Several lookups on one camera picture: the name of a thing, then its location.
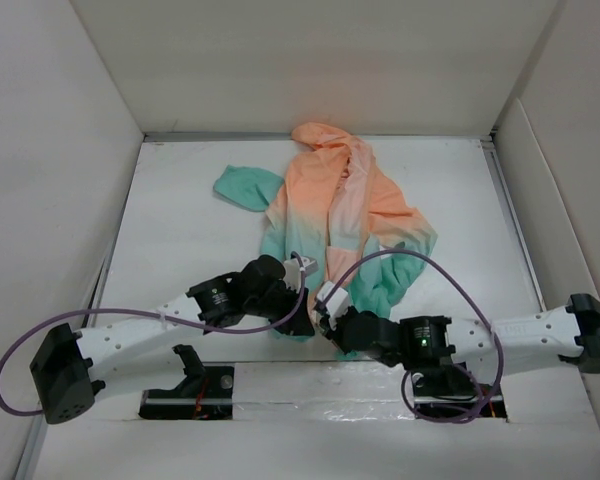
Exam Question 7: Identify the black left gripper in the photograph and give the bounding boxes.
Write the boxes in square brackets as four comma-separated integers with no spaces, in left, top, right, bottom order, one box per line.
[244,280,314,337]

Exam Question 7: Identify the orange and teal gradient jacket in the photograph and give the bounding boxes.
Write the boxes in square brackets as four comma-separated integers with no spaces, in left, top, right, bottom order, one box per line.
[213,123,437,317]

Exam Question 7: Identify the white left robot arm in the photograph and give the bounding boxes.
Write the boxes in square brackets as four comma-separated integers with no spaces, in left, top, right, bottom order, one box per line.
[30,254,318,425]

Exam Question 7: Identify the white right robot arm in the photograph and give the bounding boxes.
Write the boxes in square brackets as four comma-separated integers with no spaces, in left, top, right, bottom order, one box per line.
[315,287,600,394]

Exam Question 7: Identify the clear plastic taped strip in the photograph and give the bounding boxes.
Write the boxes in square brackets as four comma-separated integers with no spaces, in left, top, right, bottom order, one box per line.
[232,361,414,422]

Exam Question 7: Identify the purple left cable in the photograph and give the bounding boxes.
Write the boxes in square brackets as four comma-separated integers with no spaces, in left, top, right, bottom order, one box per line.
[0,251,310,416]

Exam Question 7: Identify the purple cable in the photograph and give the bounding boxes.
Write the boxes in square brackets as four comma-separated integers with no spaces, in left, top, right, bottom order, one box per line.
[315,249,505,422]
[0,251,310,416]

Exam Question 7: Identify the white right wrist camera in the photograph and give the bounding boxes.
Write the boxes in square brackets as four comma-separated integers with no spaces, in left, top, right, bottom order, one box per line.
[314,281,352,323]

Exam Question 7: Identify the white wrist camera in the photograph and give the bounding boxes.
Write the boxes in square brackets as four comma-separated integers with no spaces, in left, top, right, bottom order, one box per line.
[314,281,352,323]
[283,255,318,291]

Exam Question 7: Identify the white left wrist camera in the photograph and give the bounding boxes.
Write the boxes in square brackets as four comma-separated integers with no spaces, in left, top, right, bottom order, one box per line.
[283,255,318,291]

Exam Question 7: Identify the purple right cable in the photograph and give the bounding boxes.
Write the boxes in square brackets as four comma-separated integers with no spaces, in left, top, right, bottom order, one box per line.
[315,249,505,422]

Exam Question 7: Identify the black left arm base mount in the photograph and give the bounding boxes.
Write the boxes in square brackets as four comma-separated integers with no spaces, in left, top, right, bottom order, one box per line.
[138,345,235,421]

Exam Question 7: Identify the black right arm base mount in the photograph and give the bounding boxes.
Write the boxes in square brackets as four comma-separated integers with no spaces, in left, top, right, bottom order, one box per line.
[407,363,507,419]

